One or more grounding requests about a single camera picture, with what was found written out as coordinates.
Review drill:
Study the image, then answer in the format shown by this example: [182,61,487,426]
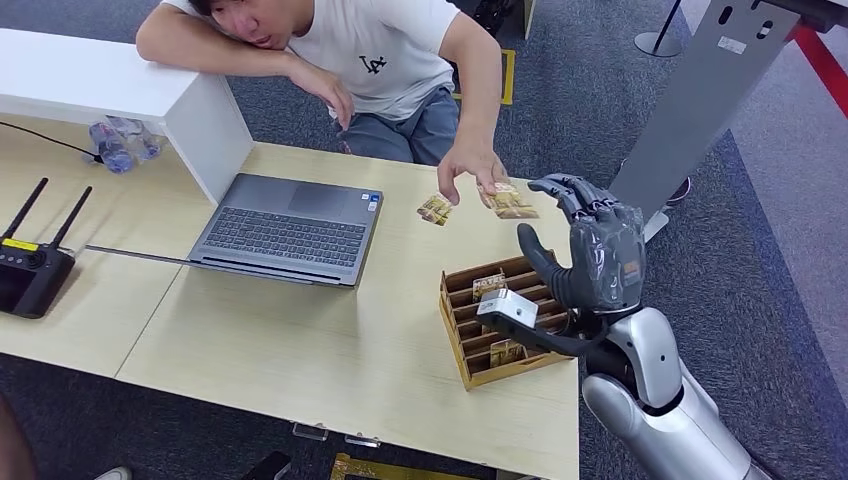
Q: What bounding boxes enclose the black cable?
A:
[0,121,105,164]

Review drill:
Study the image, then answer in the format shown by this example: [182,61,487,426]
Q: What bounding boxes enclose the wooden slotted card holder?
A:
[437,254,579,392]

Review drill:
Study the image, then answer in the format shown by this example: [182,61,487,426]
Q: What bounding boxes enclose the clear plastic water bottle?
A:
[89,121,135,175]
[109,117,162,162]

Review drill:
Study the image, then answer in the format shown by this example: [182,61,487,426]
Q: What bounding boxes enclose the person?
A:
[135,0,511,207]

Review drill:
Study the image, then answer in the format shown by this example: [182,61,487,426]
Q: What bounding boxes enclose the person's left hand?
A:
[437,135,511,207]

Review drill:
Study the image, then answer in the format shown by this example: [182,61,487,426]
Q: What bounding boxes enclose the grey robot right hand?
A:
[516,173,647,315]

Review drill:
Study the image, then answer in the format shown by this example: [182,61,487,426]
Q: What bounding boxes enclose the black remote controller with antennas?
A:
[0,177,94,320]

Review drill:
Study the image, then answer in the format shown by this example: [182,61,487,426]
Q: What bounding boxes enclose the black robot legs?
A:
[463,0,519,39]

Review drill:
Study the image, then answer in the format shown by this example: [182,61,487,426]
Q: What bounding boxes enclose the person's right hand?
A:
[285,57,356,132]

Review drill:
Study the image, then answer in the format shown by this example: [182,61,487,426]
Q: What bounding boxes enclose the round base pole stand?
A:
[633,0,686,59]

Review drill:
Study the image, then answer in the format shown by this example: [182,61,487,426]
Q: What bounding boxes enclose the red bar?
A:
[788,25,848,121]

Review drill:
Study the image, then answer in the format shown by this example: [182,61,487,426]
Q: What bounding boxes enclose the yellow floor tape square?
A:
[451,48,517,107]

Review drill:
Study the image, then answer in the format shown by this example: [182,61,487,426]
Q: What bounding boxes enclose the black object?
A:
[238,451,292,480]

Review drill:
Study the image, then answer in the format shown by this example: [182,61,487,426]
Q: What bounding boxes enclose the grey open laptop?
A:
[84,173,384,288]

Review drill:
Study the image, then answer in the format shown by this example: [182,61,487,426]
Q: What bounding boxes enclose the yellow frame object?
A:
[329,453,498,480]

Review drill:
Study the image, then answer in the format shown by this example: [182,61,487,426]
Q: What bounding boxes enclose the white desk shelf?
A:
[0,27,254,205]

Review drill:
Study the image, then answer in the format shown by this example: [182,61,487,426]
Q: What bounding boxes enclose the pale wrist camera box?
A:
[475,288,607,360]

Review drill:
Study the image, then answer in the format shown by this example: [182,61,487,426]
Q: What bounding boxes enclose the grey floor stand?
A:
[609,0,804,244]

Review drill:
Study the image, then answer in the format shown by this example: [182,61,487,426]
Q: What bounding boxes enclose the brown rounded object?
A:
[0,397,40,480]

